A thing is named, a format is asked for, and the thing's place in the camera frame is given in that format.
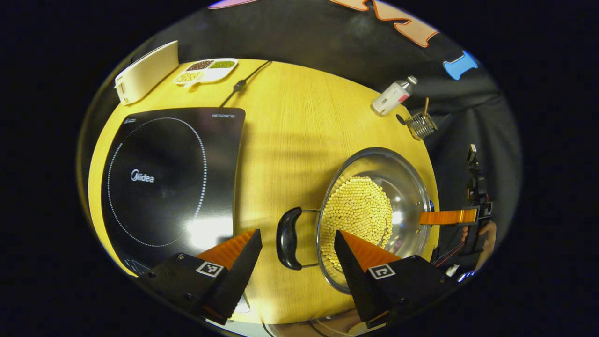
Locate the white toaster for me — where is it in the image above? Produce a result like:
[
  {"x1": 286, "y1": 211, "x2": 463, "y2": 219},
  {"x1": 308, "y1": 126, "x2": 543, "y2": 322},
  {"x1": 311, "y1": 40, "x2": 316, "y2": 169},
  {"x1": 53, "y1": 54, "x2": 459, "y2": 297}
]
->
[{"x1": 115, "y1": 41, "x2": 179, "y2": 105}]

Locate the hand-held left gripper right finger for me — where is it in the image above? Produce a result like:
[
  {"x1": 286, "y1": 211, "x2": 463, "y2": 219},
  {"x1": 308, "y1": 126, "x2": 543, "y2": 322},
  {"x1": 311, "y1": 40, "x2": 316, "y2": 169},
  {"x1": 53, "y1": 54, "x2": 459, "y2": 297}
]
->
[{"x1": 334, "y1": 230, "x2": 461, "y2": 329}]

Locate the black induction cooktop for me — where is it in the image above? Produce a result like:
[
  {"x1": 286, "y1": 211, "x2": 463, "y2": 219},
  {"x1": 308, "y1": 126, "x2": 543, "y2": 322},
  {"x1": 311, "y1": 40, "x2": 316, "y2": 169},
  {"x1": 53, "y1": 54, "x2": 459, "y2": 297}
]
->
[{"x1": 101, "y1": 107, "x2": 246, "y2": 277}]

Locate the black power cable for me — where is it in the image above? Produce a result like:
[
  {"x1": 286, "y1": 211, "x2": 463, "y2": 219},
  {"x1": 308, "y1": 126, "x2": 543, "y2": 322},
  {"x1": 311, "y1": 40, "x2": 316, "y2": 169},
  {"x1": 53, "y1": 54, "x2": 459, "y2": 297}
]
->
[{"x1": 220, "y1": 60, "x2": 272, "y2": 107}]

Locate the steel pot with yellow beans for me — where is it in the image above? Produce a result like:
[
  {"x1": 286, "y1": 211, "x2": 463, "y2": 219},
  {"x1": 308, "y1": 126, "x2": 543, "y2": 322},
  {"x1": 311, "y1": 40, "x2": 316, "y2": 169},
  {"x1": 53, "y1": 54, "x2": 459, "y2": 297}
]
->
[{"x1": 276, "y1": 147, "x2": 436, "y2": 294}]

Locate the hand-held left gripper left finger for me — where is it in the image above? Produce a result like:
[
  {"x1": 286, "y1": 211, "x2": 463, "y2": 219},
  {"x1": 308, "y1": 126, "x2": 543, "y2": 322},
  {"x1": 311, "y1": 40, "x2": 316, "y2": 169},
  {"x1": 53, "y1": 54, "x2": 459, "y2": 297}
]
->
[{"x1": 139, "y1": 229, "x2": 263, "y2": 325}]

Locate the white divided bean dish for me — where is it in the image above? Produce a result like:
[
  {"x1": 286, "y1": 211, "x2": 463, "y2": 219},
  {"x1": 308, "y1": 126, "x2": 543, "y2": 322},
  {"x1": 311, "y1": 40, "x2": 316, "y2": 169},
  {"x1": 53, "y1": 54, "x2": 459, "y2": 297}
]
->
[{"x1": 174, "y1": 58, "x2": 238, "y2": 88}]

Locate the clear glass beaker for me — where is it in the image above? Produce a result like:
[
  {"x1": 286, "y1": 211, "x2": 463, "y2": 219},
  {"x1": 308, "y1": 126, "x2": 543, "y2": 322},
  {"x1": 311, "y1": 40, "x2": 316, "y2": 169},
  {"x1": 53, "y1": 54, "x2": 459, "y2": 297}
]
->
[{"x1": 405, "y1": 111, "x2": 438, "y2": 141}]

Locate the clear bottle with white label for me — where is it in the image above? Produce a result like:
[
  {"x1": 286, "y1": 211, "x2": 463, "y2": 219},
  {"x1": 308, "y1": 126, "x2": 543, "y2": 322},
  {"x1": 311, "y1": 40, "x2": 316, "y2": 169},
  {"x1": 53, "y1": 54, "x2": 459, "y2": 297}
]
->
[{"x1": 372, "y1": 76, "x2": 418, "y2": 116}]

